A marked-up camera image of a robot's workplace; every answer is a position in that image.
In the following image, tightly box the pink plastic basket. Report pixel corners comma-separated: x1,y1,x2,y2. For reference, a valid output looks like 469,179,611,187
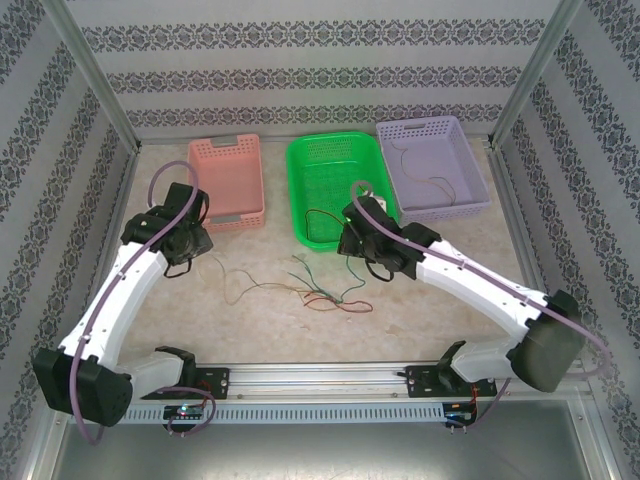
187,133,266,235

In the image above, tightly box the green plastic basket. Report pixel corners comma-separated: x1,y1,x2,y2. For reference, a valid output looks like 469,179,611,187
284,130,401,254

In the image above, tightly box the purple plastic basket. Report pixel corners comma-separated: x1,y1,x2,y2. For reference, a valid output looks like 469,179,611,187
375,115,492,225

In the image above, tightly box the grey sheet metal panel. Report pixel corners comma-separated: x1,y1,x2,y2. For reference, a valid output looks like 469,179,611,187
29,399,616,480

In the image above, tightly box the aluminium table edge rail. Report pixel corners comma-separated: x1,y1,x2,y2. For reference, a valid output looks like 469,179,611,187
59,147,145,351
489,145,572,359

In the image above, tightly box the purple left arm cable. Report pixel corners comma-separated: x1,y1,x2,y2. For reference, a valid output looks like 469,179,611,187
71,160,217,446

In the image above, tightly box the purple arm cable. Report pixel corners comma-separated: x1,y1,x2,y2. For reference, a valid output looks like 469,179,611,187
349,182,612,431
71,160,217,446

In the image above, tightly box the aluminium mounting rail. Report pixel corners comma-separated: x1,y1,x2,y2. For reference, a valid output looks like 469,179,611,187
129,363,586,401

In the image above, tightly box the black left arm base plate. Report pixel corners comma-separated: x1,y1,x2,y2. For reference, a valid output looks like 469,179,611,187
139,367,232,401

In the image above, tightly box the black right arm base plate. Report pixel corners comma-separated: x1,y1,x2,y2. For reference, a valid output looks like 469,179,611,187
404,364,500,400

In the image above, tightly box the grey slotted cable duct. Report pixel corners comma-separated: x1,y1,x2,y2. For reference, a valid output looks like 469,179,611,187
124,402,446,425

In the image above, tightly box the aluminium frame post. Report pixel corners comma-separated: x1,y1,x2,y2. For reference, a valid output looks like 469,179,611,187
491,0,587,150
42,0,142,154

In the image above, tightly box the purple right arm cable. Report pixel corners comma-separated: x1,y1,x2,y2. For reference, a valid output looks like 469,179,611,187
349,182,612,431

